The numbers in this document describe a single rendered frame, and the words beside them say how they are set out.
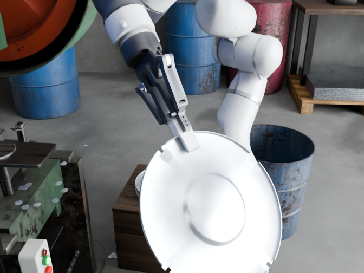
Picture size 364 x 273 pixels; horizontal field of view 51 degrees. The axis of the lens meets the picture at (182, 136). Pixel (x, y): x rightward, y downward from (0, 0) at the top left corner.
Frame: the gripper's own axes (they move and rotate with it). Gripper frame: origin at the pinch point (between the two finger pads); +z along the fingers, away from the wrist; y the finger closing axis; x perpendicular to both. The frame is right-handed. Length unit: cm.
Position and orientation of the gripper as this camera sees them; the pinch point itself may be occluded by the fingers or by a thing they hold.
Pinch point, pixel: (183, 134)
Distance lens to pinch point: 69.9
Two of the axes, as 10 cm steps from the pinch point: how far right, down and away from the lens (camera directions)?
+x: 7.8, -2.9, 5.6
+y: 4.5, -3.8, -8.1
